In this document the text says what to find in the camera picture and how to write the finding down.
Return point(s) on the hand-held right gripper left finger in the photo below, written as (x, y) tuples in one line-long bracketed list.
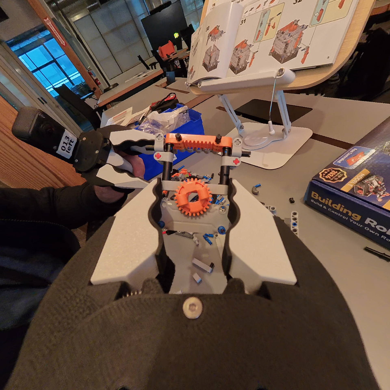
[(128, 244)]

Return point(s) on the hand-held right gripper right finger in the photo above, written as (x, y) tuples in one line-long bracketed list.
[(259, 244)]

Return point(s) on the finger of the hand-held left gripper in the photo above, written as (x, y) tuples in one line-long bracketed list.
[(125, 173), (137, 141)]

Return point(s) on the orange gear frame assembly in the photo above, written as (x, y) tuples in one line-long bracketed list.
[(194, 198)]

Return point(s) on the person's left forearm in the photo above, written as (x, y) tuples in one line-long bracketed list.
[(42, 213)]

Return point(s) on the person's left hand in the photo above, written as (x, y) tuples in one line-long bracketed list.
[(113, 198)]

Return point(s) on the clear plastic bags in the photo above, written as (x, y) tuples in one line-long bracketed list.
[(164, 122)]

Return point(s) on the blue plastic bin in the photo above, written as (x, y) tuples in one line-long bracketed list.
[(196, 128)]

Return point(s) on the blue robot kit box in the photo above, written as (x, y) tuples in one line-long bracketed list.
[(353, 195)]

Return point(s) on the white book stand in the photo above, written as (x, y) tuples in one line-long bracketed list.
[(268, 137)]

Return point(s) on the black connector pin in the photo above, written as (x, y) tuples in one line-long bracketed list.
[(378, 253)]

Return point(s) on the black monitor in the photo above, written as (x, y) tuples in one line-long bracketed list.
[(164, 24)]

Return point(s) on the black desk pad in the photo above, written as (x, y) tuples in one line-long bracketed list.
[(274, 111)]

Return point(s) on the instruction booklet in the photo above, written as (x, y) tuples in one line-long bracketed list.
[(292, 30)]

